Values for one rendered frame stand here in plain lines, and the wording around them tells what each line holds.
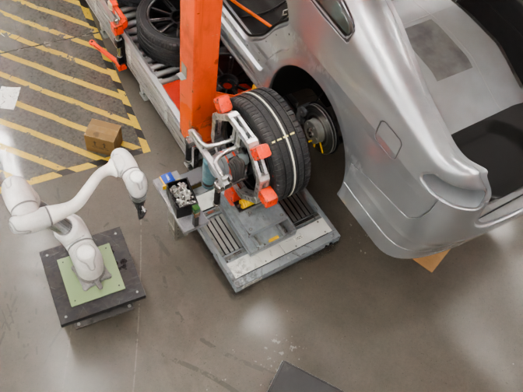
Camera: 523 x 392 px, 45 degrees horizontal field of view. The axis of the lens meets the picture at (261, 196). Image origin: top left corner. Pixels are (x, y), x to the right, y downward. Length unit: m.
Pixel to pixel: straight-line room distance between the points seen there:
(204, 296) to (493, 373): 1.90
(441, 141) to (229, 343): 1.89
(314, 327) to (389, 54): 1.88
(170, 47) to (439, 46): 1.88
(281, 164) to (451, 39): 1.58
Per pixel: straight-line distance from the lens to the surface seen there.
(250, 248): 4.11
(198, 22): 3.30
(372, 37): 3.09
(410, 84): 3.00
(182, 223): 3.85
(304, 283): 4.24
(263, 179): 3.42
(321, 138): 3.79
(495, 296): 4.63
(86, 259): 3.63
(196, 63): 3.50
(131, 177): 3.27
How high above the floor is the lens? 3.78
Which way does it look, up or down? 57 degrees down
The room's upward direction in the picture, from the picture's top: 12 degrees clockwise
